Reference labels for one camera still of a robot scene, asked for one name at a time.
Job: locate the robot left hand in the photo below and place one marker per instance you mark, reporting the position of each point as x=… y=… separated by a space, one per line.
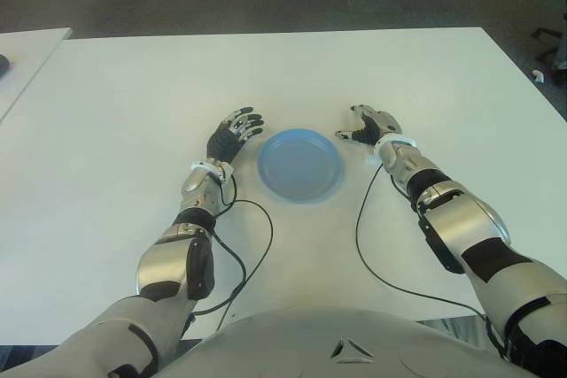
x=226 y=139

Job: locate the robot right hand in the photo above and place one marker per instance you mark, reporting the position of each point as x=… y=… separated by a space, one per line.
x=374 y=128

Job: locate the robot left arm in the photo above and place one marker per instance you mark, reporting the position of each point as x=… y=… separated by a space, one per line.
x=168 y=263

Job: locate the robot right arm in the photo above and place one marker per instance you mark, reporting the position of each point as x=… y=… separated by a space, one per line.
x=465 y=227

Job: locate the blue plastic plate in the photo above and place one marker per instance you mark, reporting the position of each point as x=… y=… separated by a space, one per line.
x=301 y=165

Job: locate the small white floor object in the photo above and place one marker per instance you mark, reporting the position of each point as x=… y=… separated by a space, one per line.
x=537 y=75

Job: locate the black office chair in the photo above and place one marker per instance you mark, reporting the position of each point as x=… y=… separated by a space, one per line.
x=547 y=39

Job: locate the white side table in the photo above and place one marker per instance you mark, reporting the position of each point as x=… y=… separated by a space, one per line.
x=26 y=59

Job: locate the grey robot torso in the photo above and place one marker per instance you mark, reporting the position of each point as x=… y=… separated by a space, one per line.
x=310 y=347

